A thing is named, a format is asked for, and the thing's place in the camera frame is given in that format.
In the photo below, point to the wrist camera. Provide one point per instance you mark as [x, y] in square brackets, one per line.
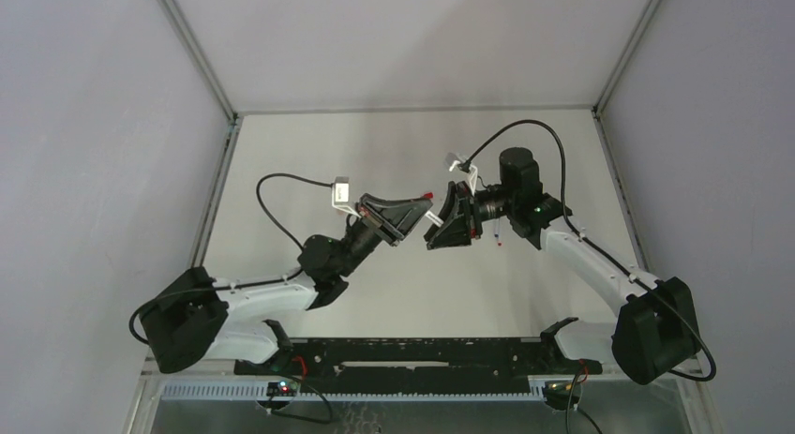
[341, 199]
[454, 161]

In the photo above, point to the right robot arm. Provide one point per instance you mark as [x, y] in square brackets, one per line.
[655, 327]

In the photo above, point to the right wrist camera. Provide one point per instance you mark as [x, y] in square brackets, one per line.
[454, 161]

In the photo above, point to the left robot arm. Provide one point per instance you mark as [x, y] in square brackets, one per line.
[198, 317]

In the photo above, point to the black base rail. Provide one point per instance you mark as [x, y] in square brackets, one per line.
[422, 366]

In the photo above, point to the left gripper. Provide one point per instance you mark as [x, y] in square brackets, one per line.
[379, 222]

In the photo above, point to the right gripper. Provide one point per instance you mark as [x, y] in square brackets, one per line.
[466, 214]

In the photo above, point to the controller board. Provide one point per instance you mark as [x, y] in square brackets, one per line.
[561, 396]
[284, 388]

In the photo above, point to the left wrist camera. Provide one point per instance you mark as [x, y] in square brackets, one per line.
[341, 199]

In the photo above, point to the left controller board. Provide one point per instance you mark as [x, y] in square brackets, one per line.
[284, 388]

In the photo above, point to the white marker orange tip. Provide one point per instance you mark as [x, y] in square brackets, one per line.
[434, 218]

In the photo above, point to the right controller board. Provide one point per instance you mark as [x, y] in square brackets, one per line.
[561, 396]

